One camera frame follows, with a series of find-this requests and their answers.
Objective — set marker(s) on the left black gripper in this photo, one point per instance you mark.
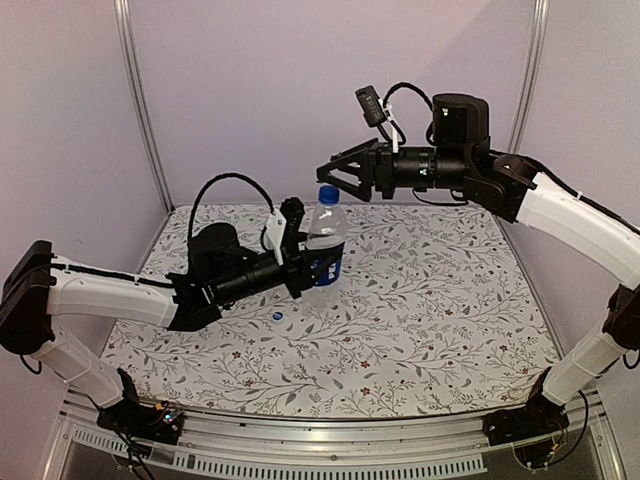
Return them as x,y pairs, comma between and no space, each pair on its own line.
298,273

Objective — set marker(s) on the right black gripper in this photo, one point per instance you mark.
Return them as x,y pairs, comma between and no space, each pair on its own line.
378,157

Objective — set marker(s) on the blue Pepsi bottle cap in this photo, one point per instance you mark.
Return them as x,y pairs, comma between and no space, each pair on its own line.
328,195

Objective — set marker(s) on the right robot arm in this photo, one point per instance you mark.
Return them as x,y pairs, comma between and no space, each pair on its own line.
517,189

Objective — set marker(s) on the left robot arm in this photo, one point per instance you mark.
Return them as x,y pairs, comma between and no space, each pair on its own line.
220,272

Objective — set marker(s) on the floral patterned table mat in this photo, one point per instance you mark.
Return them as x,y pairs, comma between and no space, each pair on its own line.
434,316

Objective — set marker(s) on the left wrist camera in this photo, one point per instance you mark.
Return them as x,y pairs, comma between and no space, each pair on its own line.
284,220

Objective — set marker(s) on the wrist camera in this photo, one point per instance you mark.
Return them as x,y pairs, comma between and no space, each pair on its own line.
375,116
284,220

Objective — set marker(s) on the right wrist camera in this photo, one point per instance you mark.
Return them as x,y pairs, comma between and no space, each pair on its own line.
375,116

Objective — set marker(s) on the right aluminium frame post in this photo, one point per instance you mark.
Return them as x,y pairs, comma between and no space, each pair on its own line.
531,70

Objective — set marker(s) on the aluminium frame post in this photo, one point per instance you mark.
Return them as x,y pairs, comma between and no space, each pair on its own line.
531,70
135,81

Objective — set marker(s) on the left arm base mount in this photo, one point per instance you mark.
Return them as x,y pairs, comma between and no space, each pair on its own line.
162,423

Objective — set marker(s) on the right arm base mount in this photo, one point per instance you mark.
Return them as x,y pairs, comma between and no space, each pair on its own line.
538,416

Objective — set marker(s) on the left aluminium frame post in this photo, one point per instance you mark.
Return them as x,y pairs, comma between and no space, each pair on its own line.
135,81

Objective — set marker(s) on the aluminium front rail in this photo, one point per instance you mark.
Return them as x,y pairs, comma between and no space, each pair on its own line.
227,445

